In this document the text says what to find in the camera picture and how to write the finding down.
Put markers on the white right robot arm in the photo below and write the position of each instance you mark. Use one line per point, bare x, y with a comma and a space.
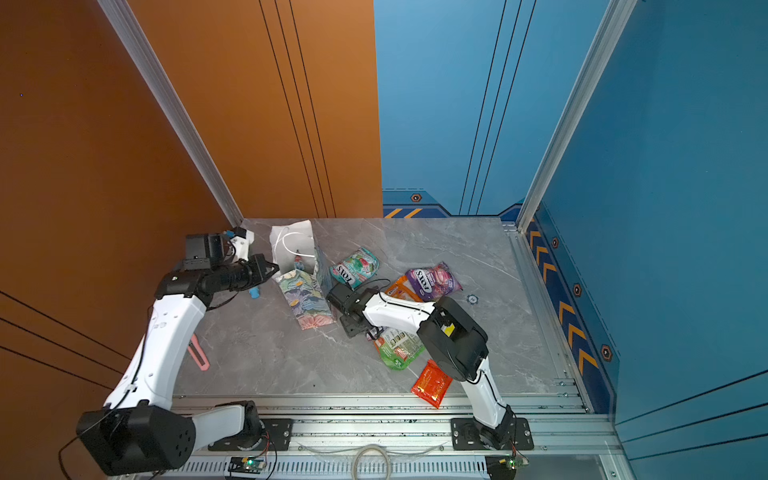
453, 339

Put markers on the green circuit board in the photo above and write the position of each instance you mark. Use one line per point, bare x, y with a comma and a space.
247, 466

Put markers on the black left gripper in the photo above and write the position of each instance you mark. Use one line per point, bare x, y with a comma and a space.
255, 263

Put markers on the red snack packet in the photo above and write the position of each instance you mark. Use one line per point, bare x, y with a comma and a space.
432, 385

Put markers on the teal Fox's candy bag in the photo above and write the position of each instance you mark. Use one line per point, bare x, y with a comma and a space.
356, 269

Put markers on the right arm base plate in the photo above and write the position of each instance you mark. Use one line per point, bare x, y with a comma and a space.
468, 434

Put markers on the floral paper gift bag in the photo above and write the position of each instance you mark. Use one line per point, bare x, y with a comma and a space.
300, 273

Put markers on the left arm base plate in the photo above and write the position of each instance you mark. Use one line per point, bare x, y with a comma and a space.
274, 434

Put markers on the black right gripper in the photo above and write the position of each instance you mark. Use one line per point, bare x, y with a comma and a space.
347, 328

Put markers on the right circuit board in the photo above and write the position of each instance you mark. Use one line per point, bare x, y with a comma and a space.
505, 467

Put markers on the purple Fox's berries bag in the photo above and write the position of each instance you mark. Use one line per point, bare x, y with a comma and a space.
432, 283

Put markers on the aluminium frame rail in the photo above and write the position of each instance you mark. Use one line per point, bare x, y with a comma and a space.
398, 436

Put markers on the pink plastic clip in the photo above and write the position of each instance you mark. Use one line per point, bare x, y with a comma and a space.
197, 353

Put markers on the green snack bag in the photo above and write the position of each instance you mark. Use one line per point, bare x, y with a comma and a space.
398, 349

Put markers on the orange snack bag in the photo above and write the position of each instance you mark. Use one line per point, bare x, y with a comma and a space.
402, 289

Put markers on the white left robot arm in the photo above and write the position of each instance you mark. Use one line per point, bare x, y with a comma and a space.
136, 431

